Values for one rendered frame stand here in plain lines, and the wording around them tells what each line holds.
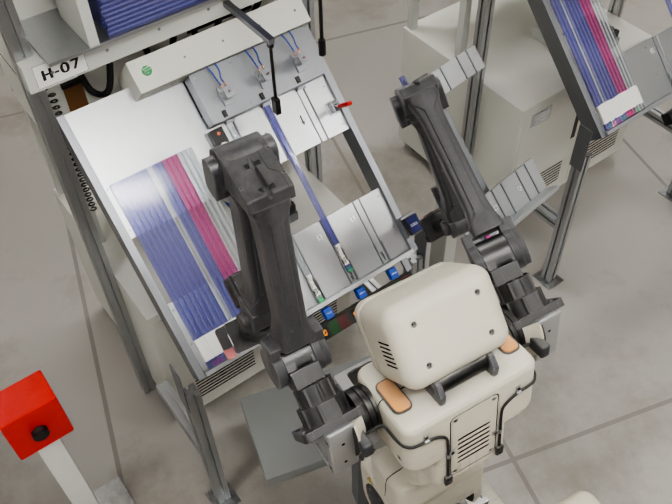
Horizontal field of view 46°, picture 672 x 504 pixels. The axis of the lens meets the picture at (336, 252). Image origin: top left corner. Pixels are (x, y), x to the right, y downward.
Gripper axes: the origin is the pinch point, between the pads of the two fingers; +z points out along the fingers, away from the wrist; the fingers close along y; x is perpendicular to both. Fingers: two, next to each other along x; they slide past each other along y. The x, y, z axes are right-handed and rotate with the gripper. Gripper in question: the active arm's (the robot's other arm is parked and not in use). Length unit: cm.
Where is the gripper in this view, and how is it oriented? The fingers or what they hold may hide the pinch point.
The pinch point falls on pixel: (424, 225)
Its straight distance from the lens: 215.8
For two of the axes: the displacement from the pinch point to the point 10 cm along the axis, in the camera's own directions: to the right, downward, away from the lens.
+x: 4.5, 8.8, 1.2
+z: -3.7, 0.6, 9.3
